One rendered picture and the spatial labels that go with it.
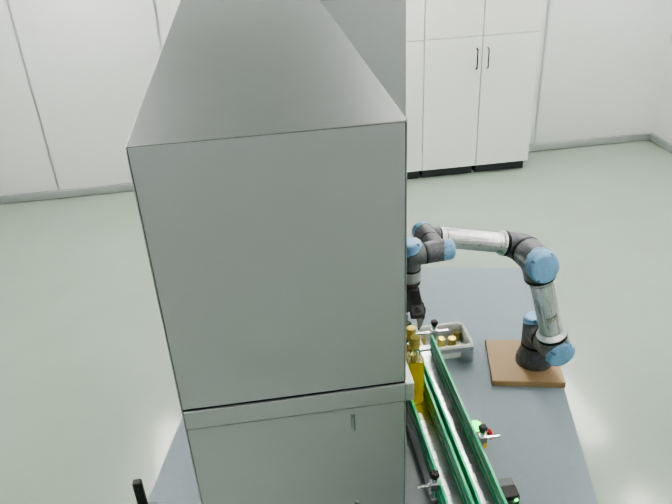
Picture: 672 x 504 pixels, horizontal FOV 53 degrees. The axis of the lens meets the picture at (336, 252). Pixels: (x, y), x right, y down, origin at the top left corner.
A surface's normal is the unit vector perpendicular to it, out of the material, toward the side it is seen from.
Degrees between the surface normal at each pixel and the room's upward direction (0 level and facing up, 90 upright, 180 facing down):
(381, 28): 90
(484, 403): 0
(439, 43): 90
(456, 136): 90
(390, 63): 90
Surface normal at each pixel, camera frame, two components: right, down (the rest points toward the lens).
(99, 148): 0.14, 0.48
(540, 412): -0.05, -0.87
